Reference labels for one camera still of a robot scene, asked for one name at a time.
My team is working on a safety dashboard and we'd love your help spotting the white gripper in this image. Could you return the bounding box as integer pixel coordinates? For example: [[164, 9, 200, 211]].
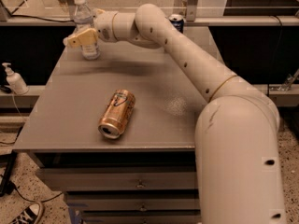
[[63, 10, 117, 48]]

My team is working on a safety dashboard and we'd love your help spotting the clear plastic water bottle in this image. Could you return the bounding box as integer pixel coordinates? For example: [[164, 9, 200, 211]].
[[74, 0, 100, 60]]

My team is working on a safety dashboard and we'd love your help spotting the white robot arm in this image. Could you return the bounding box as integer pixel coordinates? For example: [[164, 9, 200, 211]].
[[64, 4, 287, 224]]

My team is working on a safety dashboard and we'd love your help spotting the white pump dispenser bottle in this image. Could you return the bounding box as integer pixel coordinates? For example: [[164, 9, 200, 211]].
[[2, 63, 29, 95]]

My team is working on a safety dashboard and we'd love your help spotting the gold soda can lying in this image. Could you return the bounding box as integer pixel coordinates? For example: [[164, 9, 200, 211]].
[[98, 90, 135, 139]]

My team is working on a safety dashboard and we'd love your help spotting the dark blue soda can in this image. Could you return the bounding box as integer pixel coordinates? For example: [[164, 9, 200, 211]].
[[168, 14, 184, 33]]

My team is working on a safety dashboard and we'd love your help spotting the grey drawer cabinet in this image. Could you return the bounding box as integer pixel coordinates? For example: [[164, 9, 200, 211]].
[[12, 26, 225, 224]]

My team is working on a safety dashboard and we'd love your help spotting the top grey drawer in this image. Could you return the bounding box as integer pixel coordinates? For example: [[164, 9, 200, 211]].
[[36, 166, 197, 191]]

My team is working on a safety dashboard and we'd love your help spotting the grey drawer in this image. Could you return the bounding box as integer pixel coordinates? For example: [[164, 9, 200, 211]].
[[36, 166, 197, 191], [82, 211, 201, 224], [65, 191, 200, 212]]

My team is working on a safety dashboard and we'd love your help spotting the middle grey drawer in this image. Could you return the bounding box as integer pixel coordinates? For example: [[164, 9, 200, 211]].
[[65, 191, 200, 212]]

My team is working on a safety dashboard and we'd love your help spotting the bottom grey drawer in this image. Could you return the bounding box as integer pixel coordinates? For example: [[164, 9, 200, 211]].
[[82, 211, 201, 224]]

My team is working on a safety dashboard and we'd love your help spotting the black and white sneaker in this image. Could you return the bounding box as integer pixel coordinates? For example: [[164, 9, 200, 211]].
[[9, 202, 44, 224]]

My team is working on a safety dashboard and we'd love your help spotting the black cable on ledge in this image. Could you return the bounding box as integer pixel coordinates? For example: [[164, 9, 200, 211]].
[[0, 0, 76, 24]]

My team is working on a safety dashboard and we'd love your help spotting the metal frame post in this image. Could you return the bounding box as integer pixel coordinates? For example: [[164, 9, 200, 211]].
[[186, 0, 198, 21]]

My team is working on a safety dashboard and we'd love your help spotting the black floor cable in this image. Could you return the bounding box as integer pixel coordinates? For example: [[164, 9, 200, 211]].
[[0, 121, 64, 203]]

